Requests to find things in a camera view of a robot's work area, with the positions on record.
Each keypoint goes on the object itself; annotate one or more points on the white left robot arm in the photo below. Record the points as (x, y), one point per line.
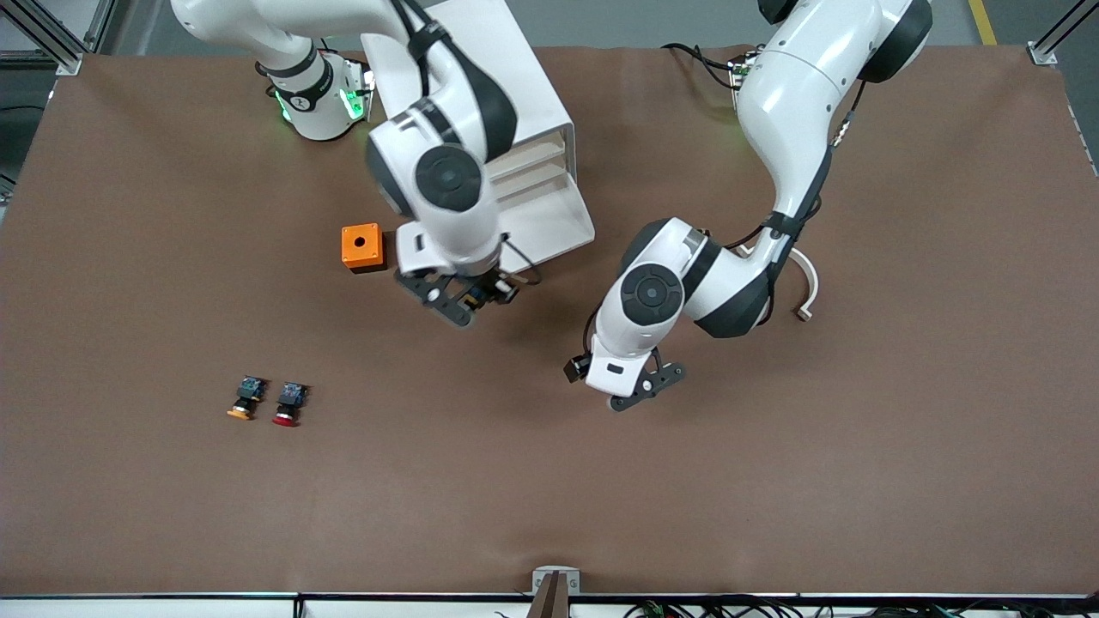
(798, 112)

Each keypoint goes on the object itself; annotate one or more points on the brown table cover sheet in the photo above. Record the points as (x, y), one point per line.
(549, 472)

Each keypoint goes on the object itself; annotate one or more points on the white curved bracket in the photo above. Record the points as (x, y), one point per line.
(811, 287)

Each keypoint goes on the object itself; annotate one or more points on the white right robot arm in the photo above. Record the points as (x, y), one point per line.
(446, 176)

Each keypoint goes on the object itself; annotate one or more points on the yellow push button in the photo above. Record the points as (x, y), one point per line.
(249, 390)

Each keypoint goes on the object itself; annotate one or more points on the white drawer cabinet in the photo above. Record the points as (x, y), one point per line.
(515, 77)

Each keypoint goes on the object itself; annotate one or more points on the white beige cabinet drawer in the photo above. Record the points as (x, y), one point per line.
(558, 223)
(537, 176)
(541, 153)

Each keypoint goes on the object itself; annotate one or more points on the orange box with hole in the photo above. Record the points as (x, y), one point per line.
(350, 249)

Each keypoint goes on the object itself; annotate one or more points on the aluminium frame strut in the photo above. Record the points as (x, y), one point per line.
(1043, 53)
(69, 62)

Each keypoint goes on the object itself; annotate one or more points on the red push button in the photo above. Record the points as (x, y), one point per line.
(292, 395)

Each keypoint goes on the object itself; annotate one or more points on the grey mounting bracket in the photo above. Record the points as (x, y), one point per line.
(539, 584)

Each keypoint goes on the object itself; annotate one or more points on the green push button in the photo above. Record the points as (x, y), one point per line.
(479, 296)

